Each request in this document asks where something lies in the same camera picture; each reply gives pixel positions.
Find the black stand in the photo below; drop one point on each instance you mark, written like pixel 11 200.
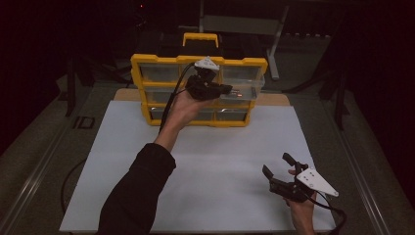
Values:
pixel 341 111
pixel 70 98

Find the yellow organizer cabinet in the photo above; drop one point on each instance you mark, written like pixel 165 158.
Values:
pixel 202 123

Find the person's right hand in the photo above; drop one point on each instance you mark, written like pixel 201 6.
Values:
pixel 305 213

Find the grid of clear drawers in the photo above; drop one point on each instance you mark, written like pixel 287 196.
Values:
pixel 160 73

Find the grey metal rail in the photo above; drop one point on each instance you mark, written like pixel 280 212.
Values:
pixel 32 182
pixel 359 176

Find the white board sheet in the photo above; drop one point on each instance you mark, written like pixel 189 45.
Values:
pixel 228 202

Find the grey metal stand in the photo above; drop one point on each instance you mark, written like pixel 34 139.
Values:
pixel 241 24

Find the black rectangular bracket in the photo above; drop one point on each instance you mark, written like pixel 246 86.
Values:
pixel 84 122

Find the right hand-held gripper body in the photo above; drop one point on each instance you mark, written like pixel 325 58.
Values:
pixel 314 182

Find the clear plastic drawer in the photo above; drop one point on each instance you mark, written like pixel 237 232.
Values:
pixel 246 85

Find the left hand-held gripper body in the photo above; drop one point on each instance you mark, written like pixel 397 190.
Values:
pixel 202 88

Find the person's left hand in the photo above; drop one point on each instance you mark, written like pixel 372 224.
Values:
pixel 182 112

